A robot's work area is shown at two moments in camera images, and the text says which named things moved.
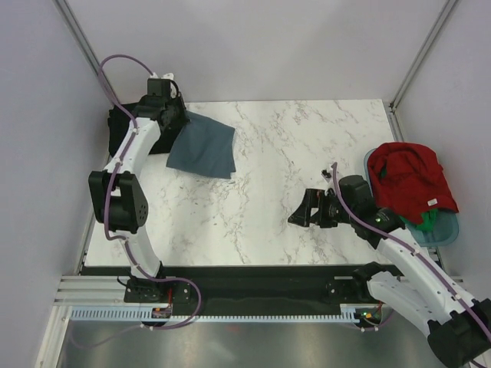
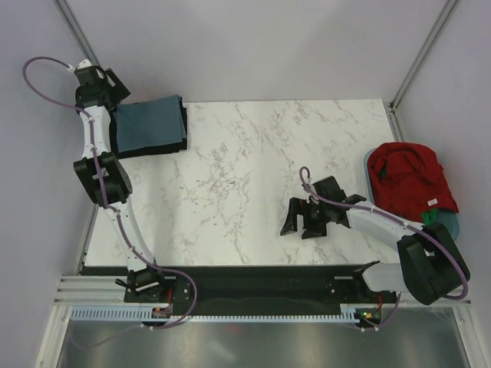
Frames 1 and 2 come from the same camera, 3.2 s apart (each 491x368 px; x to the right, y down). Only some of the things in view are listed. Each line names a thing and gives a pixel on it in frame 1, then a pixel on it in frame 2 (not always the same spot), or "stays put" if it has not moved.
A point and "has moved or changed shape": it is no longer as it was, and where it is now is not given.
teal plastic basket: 446,232 stays put
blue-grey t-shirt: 205,146 has moved or changed shape
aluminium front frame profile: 92,290 stays put
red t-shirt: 408,179 stays put
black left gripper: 178,99 to 120,92
